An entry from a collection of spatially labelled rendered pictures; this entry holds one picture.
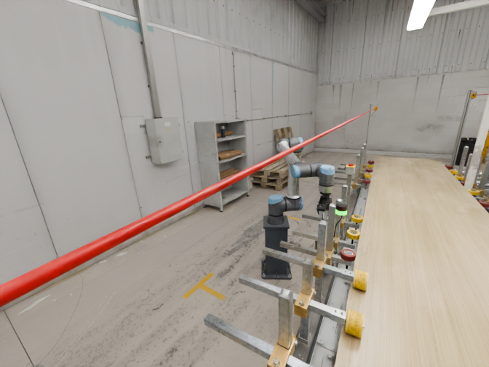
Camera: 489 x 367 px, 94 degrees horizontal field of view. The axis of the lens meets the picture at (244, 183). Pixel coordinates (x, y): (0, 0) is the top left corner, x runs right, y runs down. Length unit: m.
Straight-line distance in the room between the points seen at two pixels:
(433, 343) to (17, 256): 3.19
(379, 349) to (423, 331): 0.20
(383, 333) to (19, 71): 3.20
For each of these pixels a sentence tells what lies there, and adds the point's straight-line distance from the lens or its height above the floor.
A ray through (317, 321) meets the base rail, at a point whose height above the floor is 0.70.
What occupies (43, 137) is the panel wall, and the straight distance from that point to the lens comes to 3.01.
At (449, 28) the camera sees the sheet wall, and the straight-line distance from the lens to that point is 9.31.
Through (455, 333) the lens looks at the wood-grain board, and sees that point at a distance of 1.25.
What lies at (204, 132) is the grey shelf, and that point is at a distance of 3.85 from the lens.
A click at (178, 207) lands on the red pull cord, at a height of 1.64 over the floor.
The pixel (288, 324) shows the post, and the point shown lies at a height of 1.08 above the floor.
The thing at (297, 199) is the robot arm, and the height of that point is 0.86.
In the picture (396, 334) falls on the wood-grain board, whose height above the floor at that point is 0.90.
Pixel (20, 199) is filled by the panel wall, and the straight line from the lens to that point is 3.03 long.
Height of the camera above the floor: 1.71
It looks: 18 degrees down
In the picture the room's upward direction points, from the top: 3 degrees counter-clockwise
